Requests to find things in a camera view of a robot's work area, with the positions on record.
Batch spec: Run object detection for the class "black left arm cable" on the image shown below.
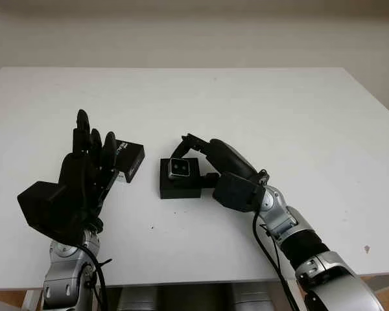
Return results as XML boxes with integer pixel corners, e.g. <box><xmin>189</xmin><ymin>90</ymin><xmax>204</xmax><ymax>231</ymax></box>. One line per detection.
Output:
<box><xmin>74</xmin><ymin>242</ymin><xmax>113</xmax><ymax>311</ymax></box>

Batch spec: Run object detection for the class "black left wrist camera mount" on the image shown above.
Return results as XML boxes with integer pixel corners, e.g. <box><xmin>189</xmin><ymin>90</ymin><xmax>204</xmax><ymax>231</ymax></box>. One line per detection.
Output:
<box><xmin>17</xmin><ymin>181</ymin><xmax>87</xmax><ymax>246</ymax></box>

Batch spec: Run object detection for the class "grey right robot thigh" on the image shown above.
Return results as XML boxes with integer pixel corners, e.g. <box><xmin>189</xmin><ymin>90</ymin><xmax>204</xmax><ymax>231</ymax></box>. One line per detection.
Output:
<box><xmin>231</xmin><ymin>284</ymin><xmax>273</xmax><ymax>311</ymax></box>

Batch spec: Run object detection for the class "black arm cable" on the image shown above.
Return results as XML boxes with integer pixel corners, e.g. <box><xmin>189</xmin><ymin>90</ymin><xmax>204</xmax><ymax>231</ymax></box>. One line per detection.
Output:
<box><xmin>252</xmin><ymin>213</ymin><xmax>296</xmax><ymax>311</ymax></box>
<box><xmin>74</xmin><ymin>242</ymin><xmax>113</xmax><ymax>311</ymax></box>

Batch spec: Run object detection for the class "grey left robot thigh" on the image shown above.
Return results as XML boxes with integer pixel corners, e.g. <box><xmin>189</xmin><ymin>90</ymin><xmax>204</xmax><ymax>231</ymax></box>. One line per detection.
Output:
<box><xmin>116</xmin><ymin>286</ymin><xmax>158</xmax><ymax>311</ymax></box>

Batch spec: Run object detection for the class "black box base with insert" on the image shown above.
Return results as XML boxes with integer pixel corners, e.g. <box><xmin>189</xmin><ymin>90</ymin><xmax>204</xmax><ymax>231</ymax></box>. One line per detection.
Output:
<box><xmin>158</xmin><ymin>157</ymin><xmax>202</xmax><ymax>199</ymax></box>

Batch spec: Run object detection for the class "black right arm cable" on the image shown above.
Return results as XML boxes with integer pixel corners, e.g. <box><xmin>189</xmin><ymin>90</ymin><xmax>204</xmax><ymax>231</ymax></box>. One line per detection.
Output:
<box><xmin>252</xmin><ymin>213</ymin><xmax>296</xmax><ymax>311</ymax></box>

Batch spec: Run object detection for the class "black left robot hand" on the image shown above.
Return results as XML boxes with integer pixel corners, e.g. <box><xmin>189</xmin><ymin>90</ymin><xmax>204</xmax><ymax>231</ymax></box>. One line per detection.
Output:
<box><xmin>58</xmin><ymin>109</ymin><xmax>121</xmax><ymax>231</ymax></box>

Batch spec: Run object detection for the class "dark robot waist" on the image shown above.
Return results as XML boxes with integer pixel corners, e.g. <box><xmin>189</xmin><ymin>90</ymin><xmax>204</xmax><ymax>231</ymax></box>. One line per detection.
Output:
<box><xmin>157</xmin><ymin>286</ymin><xmax>233</xmax><ymax>311</ymax></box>

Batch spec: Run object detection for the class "grey robot thigh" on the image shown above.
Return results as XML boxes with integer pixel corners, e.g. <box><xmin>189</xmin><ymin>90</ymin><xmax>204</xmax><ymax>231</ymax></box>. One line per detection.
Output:
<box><xmin>116</xmin><ymin>286</ymin><xmax>158</xmax><ymax>311</ymax></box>
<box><xmin>231</xmin><ymin>284</ymin><xmax>273</xmax><ymax>311</ymax></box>

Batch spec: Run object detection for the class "black RealSense box lid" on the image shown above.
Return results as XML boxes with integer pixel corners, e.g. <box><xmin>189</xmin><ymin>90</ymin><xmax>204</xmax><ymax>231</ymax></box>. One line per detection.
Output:
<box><xmin>115</xmin><ymin>139</ymin><xmax>147</xmax><ymax>184</ymax></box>

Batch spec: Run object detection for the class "white table leg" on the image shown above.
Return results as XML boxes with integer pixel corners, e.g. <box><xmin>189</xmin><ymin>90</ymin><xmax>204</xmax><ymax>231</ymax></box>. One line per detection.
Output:
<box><xmin>22</xmin><ymin>290</ymin><xmax>41</xmax><ymax>311</ymax></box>

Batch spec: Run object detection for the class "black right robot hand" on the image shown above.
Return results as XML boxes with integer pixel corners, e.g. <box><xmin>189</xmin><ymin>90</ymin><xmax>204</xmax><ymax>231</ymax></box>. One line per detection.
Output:
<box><xmin>173</xmin><ymin>132</ymin><xmax>263</xmax><ymax>192</ymax></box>

